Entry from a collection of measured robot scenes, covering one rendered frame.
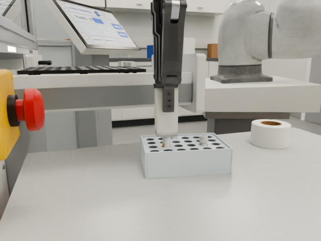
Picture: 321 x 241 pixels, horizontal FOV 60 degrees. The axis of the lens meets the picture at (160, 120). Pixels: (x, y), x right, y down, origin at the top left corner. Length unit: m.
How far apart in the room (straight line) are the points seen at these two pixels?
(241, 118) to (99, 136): 0.91
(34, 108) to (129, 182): 0.17
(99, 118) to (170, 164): 1.24
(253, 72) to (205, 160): 0.67
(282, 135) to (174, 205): 0.28
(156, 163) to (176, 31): 0.17
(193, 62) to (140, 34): 3.88
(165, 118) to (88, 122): 1.25
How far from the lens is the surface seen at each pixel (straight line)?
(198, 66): 0.52
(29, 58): 0.78
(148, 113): 3.75
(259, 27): 1.00
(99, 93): 0.49
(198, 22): 4.74
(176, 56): 0.34
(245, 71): 1.01
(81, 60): 1.59
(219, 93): 0.85
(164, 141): 0.40
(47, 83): 0.48
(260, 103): 0.88
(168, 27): 0.34
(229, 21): 1.02
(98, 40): 1.47
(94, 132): 1.61
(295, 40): 0.99
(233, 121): 1.00
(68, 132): 2.35
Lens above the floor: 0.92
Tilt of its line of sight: 13 degrees down
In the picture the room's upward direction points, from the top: straight up
